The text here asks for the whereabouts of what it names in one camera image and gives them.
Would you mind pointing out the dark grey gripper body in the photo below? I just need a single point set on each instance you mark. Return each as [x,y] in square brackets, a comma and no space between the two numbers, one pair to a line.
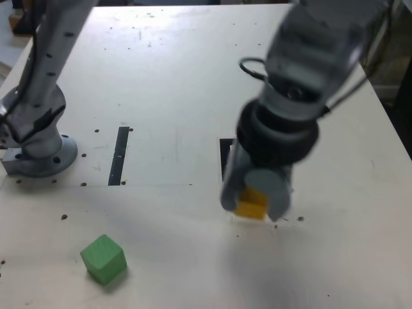
[277,169]

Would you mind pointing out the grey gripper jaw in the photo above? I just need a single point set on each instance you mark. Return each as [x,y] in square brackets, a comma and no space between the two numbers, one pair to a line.
[277,190]
[233,180]

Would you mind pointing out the yellow cube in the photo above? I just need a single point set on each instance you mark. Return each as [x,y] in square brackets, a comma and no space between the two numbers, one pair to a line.
[251,209]

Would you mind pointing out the green cube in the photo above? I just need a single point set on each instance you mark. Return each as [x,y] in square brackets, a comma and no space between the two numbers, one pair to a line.
[103,260]

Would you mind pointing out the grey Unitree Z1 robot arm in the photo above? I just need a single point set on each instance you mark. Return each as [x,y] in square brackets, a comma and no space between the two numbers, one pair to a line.
[42,151]

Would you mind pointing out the black tape square outline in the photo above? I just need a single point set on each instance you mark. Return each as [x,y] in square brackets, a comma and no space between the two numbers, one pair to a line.
[224,154]

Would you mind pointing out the black tape strip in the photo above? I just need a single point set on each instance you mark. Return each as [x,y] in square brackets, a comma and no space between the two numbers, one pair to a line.
[117,161]

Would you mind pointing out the white low shelf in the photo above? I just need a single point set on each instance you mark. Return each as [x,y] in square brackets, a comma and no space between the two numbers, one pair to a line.
[386,91]

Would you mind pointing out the dark furniture piece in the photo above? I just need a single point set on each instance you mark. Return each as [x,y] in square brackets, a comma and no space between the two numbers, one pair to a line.
[405,96]

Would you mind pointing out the white metal frame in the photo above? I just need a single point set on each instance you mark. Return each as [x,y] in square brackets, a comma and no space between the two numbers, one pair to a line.
[371,59]

